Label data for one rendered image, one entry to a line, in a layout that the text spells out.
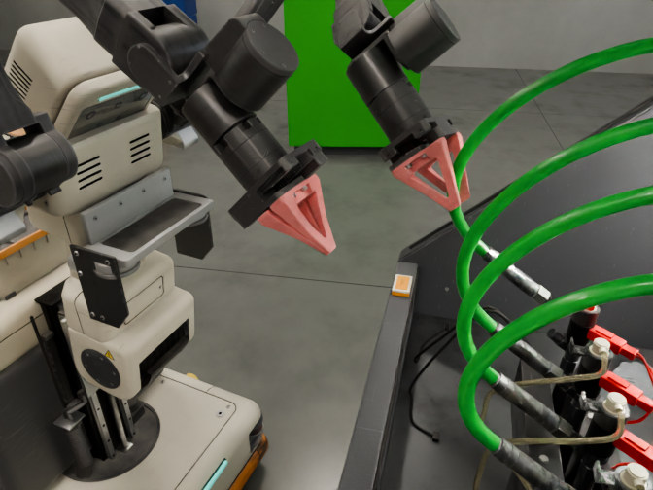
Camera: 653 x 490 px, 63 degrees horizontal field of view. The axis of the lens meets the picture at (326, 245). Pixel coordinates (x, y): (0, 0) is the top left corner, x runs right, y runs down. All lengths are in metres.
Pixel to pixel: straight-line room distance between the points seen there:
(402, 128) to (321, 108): 3.37
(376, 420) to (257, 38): 0.49
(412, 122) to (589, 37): 6.79
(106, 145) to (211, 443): 0.92
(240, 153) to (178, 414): 1.25
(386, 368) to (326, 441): 1.14
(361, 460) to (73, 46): 0.72
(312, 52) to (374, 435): 3.37
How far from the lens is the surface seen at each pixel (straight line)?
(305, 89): 3.95
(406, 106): 0.62
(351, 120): 4.00
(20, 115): 0.80
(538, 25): 7.22
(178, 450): 1.61
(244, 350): 2.27
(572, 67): 0.58
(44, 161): 0.79
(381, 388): 0.78
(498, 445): 0.50
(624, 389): 0.65
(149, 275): 1.17
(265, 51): 0.49
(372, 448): 0.71
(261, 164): 0.52
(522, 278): 0.68
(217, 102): 0.53
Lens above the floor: 1.51
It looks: 31 degrees down
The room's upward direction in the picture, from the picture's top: straight up
